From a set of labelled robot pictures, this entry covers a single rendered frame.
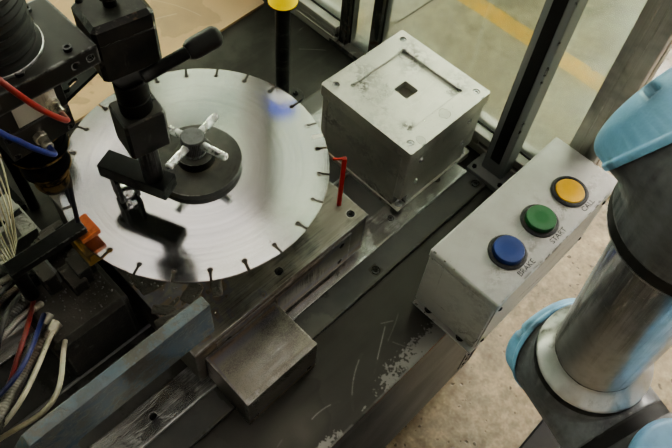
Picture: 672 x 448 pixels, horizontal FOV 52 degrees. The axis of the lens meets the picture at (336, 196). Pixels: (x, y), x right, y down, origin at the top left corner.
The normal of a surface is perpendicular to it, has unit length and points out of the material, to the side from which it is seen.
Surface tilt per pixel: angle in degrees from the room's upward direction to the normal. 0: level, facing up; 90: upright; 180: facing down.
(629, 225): 98
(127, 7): 0
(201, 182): 5
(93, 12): 0
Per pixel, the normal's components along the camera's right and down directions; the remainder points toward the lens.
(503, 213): 0.07, -0.57
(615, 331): -0.67, 0.66
